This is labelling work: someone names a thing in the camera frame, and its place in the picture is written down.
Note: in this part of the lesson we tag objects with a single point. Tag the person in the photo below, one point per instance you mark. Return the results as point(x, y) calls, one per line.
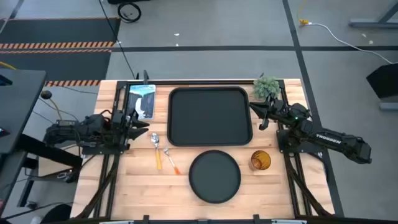
point(57, 214)

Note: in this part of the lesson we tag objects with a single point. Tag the amber glass cup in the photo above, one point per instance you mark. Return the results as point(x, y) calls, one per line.
point(261, 160)

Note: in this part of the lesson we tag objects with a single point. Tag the black angular box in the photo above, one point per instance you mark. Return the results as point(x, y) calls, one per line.
point(384, 81)

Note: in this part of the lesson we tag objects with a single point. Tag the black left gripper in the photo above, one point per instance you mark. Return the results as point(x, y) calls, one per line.
point(130, 124)

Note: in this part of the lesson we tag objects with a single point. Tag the black power adapter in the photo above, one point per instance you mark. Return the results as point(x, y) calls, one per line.
point(66, 123)

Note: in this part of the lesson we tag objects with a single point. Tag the black hazard-striped floor mat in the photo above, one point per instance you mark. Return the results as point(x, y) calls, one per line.
point(56, 62)

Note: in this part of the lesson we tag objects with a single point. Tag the green artificial plant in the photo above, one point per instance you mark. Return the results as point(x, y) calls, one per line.
point(265, 87)

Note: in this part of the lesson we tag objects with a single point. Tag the black round plate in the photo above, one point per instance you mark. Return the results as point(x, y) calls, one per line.
point(214, 176)

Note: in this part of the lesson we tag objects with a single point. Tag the grey table foot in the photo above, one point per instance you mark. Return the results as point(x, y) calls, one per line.
point(388, 106)

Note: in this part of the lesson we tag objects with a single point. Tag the black aluminium table frame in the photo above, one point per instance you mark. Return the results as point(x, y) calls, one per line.
point(202, 82)

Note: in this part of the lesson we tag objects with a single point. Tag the black rectangular tray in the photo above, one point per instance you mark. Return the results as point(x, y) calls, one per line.
point(210, 116)

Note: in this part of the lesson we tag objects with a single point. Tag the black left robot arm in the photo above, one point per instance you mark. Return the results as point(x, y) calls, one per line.
point(90, 127)

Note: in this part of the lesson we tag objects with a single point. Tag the grey table leg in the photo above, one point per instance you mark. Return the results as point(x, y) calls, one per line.
point(373, 23)

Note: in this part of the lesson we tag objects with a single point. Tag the black round knob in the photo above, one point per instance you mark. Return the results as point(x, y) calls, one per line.
point(46, 94)

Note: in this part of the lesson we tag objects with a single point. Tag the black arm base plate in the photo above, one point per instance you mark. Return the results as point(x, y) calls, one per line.
point(284, 141)
point(102, 151)

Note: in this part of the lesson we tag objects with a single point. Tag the silver carabiner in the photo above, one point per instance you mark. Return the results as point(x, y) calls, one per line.
point(64, 175)

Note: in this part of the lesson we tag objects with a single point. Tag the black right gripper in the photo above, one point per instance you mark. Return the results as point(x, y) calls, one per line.
point(275, 109)

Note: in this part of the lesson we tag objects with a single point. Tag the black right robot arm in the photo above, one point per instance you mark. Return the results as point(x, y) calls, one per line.
point(329, 140)

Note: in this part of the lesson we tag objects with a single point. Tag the black mount post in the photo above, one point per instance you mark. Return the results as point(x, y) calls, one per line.
point(145, 74)

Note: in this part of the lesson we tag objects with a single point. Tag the blue and white packet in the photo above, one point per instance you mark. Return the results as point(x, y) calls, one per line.
point(145, 99)

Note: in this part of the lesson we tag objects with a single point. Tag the black caster wheel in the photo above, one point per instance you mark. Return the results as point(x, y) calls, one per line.
point(31, 204)

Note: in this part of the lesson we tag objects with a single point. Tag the black desk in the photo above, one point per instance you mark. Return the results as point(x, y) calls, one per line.
point(18, 105)

